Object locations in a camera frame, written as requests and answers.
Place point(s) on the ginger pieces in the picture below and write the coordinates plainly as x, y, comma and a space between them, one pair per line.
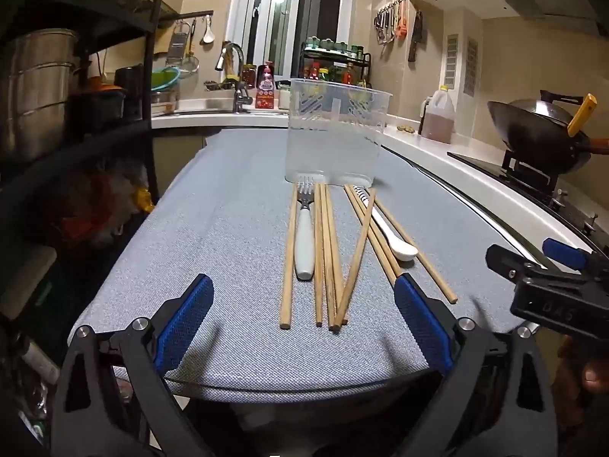
405, 128

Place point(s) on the metal strainer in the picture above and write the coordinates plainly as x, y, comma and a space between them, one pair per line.
190, 64

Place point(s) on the large stainless steel pot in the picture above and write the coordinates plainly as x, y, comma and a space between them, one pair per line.
33, 90

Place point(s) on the clear plastic utensil container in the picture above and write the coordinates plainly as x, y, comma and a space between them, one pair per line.
333, 143

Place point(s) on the red sauce jar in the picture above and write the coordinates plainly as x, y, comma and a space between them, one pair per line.
248, 76

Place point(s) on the chrome kitchen faucet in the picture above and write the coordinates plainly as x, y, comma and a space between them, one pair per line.
238, 90

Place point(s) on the red plastic bag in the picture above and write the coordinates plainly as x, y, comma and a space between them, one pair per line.
85, 209

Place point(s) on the plastic cooking oil jug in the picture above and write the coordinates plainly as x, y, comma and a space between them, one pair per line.
437, 121

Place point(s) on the white hanging ladle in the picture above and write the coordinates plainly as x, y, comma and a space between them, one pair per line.
208, 34

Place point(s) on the small yellow item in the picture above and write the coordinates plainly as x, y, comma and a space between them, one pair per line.
144, 200

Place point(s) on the metal grater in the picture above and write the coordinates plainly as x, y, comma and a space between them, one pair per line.
176, 45

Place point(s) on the grey fabric table cover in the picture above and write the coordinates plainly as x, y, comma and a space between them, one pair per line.
214, 228

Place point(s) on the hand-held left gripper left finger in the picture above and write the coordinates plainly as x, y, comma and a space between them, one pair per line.
185, 323

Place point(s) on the hanging kitchen knife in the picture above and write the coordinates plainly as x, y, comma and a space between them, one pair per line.
415, 38

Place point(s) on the dark pot with orange lid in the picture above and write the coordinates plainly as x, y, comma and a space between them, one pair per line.
97, 102

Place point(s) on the kitchen window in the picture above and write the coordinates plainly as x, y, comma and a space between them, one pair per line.
285, 19

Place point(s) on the red dish soap bottle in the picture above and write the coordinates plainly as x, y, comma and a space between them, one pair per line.
265, 88

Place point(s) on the person's right hand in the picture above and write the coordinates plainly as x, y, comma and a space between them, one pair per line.
592, 376

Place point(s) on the row of hanging kitchen utensils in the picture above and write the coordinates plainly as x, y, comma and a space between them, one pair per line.
388, 21

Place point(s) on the black jar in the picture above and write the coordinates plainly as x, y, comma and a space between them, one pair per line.
128, 90

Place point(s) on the black gas stove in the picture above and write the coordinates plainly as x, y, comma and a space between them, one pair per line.
533, 176

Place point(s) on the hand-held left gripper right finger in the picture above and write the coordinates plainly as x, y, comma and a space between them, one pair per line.
423, 328

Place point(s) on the black metal shelving rack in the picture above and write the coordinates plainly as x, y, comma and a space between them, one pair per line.
150, 57

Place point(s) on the black wok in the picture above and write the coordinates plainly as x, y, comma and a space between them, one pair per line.
528, 128

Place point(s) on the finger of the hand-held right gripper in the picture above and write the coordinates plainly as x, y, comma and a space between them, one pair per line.
564, 252
504, 258

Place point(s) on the green plastic basin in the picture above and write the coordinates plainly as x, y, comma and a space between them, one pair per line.
165, 78

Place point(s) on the black spice rack with bottles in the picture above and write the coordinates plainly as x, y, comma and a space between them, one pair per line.
333, 64

